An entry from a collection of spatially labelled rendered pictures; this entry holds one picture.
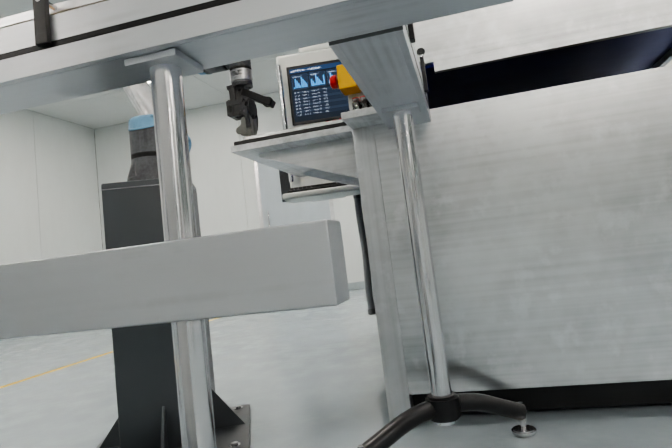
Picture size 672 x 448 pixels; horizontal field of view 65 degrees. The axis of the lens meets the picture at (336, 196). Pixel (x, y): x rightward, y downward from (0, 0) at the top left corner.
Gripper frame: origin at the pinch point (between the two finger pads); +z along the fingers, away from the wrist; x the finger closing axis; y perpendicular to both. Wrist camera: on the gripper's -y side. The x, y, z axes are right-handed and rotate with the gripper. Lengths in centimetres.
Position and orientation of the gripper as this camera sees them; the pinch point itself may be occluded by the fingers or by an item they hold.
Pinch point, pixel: (254, 139)
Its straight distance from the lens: 179.7
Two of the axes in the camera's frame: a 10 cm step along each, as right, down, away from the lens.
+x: -2.4, -0.8, -9.7
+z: 1.2, 9.9, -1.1
